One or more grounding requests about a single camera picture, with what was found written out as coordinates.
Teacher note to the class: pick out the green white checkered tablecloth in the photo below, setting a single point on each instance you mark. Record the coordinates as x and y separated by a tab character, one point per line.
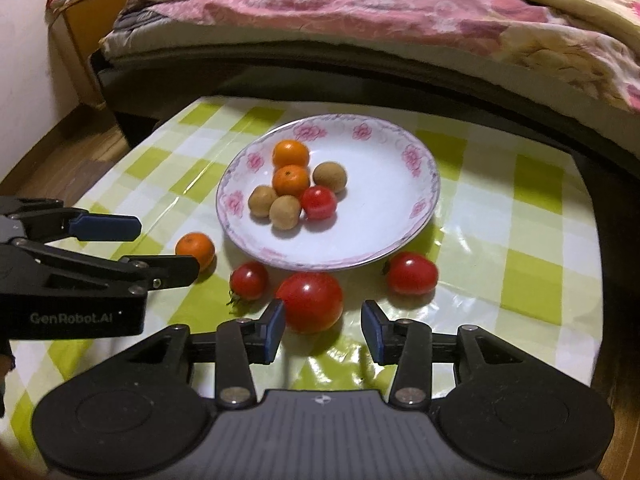
500	200

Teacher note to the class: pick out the medium red tomato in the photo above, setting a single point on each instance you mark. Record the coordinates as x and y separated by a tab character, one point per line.
412	273

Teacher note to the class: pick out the dark bed frame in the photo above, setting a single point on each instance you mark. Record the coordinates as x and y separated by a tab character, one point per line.
350	85

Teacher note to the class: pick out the mandarin orange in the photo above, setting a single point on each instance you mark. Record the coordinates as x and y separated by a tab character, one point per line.
291	154
197	247
290	181

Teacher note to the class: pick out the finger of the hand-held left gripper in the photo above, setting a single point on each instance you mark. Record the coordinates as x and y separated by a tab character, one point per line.
170	267
105	227

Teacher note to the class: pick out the small red tomato with stem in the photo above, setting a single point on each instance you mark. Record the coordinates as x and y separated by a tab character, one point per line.
249	280

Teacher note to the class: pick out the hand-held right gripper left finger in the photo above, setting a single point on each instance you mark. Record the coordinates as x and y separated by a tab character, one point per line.
272	330

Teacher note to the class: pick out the large red tomato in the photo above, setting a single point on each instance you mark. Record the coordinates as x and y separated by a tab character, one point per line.
310	302

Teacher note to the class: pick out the white floral rimmed plate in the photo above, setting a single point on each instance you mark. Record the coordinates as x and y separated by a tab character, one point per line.
375	195

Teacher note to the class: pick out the wooden nightstand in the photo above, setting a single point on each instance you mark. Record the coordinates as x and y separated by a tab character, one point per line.
85	25

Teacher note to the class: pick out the brown longan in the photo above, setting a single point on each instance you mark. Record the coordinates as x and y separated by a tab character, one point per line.
285	212
261	201
330	177

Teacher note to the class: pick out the pink floral blanket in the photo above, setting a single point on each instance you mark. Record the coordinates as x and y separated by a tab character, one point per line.
350	5

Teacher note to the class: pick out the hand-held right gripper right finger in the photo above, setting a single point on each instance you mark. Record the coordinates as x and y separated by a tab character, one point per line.
372	327

